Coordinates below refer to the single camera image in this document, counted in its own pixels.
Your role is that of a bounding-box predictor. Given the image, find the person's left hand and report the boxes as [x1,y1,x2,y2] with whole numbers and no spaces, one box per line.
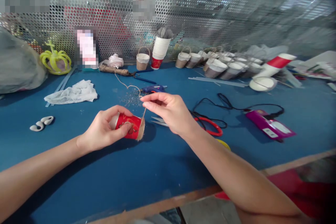
[78,104,134,154]

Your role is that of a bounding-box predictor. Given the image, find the person's right hand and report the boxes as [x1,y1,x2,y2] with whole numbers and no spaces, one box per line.
[140,93,198,140]

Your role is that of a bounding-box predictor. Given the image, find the person's left thumb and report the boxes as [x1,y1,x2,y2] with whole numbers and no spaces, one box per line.
[115,123,132,137]

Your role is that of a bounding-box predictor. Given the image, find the person's right fingers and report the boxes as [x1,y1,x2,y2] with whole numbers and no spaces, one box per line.
[149,108,174,134]

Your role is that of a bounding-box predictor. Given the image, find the person's left index finger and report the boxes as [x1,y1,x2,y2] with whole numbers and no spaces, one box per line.
[109,105,134,117]

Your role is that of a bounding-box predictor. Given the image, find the person's right thumb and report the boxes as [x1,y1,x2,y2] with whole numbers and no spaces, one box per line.
[142,100,164,112]

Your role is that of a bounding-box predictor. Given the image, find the person's right index finger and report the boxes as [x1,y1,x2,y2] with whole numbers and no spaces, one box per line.
[140,93,172,103]

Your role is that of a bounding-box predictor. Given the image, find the red paper cup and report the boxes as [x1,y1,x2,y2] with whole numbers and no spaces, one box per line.
[115,112,146,142]

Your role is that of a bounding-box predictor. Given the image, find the brown jute twine spool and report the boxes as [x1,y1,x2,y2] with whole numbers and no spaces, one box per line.
[99,64,146,141]

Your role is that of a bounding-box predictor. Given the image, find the small silver scissors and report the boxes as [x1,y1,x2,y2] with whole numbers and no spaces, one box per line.
[150,116,170,128]

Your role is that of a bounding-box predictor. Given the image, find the blue glue gun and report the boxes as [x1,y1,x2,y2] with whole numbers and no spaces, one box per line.
[141,85,168,95]

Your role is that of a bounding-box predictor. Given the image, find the scattered silver scraps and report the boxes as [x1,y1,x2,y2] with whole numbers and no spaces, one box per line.
[119,90,143,109]

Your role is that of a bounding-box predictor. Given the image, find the pink white ribbon bundle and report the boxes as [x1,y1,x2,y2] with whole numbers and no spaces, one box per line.
[108,54,125,68]

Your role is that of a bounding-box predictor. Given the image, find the stack of white paper cups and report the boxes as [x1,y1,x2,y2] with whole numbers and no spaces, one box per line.
[150,27,174,70]

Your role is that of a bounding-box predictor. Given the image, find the phone on teal stand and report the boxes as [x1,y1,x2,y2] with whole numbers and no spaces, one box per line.
[74,25,100,73]

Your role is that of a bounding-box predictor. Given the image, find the white mesh cloth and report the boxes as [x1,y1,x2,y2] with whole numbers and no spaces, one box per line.
[44,79,97,105]

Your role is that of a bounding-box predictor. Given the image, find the bundle of clear glue sticks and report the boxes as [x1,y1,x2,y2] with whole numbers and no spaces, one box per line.
[188,76,249,88]

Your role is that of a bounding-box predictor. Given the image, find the yellow round tape roll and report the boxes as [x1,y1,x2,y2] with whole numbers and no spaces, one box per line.
[216,138,232,152]

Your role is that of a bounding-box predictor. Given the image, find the group of twine-wrapped cup baskets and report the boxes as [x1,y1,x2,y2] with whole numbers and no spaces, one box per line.
[175,46,265,81]

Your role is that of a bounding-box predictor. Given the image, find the white curved clay piece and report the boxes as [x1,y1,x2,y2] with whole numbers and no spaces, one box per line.
[29,115,55,132]

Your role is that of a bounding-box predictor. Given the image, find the yellow-green crown ornament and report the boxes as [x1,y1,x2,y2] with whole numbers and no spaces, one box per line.
[39,40,72,75]

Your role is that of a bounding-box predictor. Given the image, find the perforated metal panel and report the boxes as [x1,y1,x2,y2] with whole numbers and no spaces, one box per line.
[0,0,336,63]

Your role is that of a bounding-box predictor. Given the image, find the purple power bank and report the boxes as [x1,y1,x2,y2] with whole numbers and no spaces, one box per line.
[245,109,297,140]

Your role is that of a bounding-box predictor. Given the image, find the white round bowl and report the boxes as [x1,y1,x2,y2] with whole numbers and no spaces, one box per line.
[248,76,278,92]

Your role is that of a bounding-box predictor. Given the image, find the grey plastic bag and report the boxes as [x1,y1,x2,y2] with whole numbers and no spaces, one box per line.
[0,27,49,95]

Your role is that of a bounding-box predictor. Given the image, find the red and white cup stack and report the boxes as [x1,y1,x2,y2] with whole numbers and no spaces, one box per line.
[252,53,298,79]

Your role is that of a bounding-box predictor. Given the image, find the pile of paper packets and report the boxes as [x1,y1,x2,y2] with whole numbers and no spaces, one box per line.
[292,50,336,82]

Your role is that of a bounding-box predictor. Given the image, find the blue-handled pliers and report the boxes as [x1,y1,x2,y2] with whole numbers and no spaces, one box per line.
[128,69,157,85]

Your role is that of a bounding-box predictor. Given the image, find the twine-wrapped cup basket with handle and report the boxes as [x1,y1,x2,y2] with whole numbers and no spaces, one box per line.
[135,47,151,71]

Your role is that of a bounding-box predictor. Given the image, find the black cable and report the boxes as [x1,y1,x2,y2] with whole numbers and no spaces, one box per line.
[192,93,285,130]

